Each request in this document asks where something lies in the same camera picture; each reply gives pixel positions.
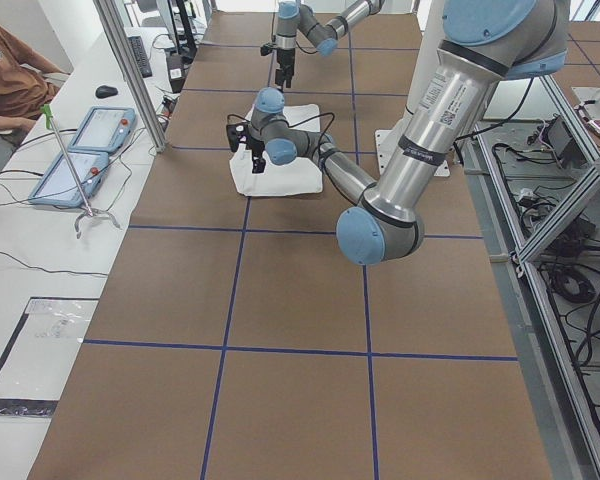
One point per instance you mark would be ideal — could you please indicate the aluminium frame post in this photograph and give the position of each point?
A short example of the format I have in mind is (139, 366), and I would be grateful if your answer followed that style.
(117, 38)

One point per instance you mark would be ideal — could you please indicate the black computer mouse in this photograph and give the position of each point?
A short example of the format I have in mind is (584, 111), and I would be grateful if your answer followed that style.
(105, 91)

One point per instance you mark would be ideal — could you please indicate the upper blue teach pendant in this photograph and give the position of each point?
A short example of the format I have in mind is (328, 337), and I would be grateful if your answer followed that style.
(104, 129)

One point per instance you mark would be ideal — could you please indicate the black keyboard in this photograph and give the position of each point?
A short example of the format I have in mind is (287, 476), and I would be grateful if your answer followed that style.
(140, 55)

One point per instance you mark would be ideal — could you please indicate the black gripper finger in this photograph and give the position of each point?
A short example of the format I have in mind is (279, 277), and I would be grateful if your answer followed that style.
(283, 79)
(258, 164)

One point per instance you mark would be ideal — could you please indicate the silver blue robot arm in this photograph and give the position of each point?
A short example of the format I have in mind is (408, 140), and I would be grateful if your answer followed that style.
(478, 44)
(293, 17)

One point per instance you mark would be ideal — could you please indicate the lower blue teach pendant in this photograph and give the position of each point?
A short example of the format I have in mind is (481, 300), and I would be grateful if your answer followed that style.
(57, 187)

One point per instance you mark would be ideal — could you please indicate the seated person in brown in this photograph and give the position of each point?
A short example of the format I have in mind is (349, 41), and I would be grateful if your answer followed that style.
(24, 89)

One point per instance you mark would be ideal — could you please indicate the white long-sleeve printed shirt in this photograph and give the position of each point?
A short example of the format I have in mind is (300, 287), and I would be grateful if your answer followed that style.
(301, 176)

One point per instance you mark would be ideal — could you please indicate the clear plastic bag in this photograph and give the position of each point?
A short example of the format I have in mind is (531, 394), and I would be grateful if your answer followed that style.
(40, 353)

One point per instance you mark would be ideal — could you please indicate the blue teach pendant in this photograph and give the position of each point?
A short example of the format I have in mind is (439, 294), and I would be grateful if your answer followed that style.
(104, 129)
(57, 187)

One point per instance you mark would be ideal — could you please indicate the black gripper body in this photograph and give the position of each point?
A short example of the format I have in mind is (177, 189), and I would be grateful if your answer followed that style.
(283, 61)
(255, 148)

